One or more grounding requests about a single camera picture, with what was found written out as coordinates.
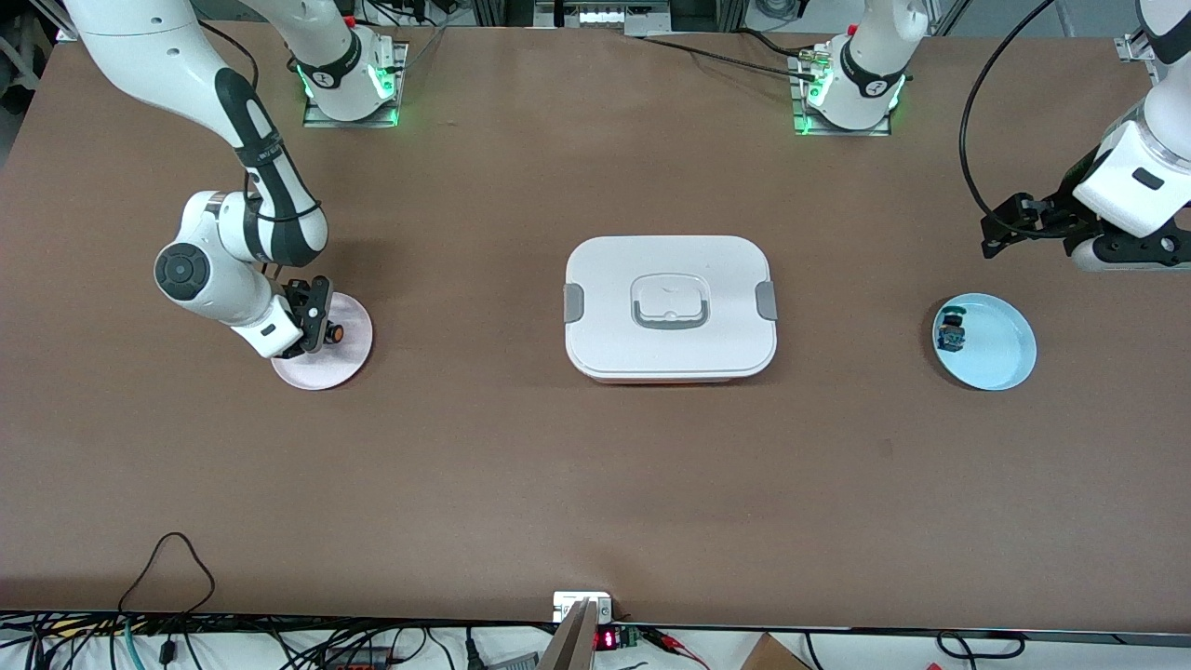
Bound pale pink round plate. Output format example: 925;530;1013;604
269;291;374;391

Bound light blue round plate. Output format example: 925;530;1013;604
932;292;1037;392

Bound white lunch box grey latches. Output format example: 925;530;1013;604
563;234;778;385

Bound red clip test leads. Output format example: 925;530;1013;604
642;627;710;670

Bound brown cardboard box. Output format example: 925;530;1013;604
740;633;812;670

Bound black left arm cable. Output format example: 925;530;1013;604
960;0;1058;221

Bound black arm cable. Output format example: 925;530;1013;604
195;19;323;226
960;0;1058;221

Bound blue push button switch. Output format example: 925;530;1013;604
935;305;969;353

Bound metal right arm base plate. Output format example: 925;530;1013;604
302;42;408;128

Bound aluminium slotted profile rail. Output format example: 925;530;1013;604
1115;26;1166;96

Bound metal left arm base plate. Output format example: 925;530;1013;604
791;51;892;138

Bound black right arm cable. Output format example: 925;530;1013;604
195;19;323;226

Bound black looped cable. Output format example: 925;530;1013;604
118;531;217;615

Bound tangled black cable bundle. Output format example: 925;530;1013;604
0;610;559;670

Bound black cable with metal plug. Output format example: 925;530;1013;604
625;33;822;79

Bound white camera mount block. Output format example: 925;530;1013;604
553;592;613;623

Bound aluminium camera mount bar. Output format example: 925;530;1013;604
538;600;598;670

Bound aluminium frame with white label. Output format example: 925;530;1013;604
533;0;673;31

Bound thin black cable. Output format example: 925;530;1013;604
935;630;1026;659

